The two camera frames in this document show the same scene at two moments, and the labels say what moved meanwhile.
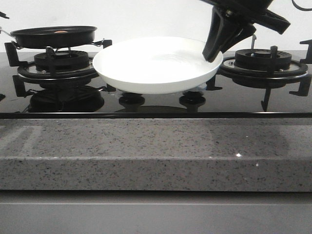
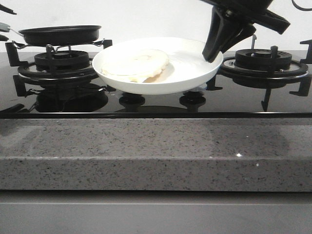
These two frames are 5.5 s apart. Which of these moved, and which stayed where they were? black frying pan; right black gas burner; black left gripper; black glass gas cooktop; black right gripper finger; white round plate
Moved: black frying pan; black right gripper finger
Stayed: right black gas burner; black left gripper; black glass gas cooktop; white round plate
